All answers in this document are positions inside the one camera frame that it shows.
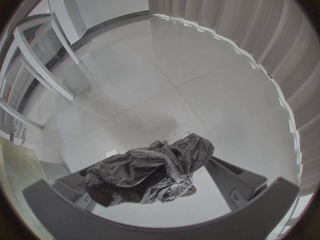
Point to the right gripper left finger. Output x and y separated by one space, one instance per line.
75 189

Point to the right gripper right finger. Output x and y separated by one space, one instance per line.
237 181

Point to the black plastic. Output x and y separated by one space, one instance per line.
140 166

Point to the white chair grey seat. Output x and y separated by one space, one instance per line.
42 62

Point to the white curtain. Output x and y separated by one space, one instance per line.
250 21

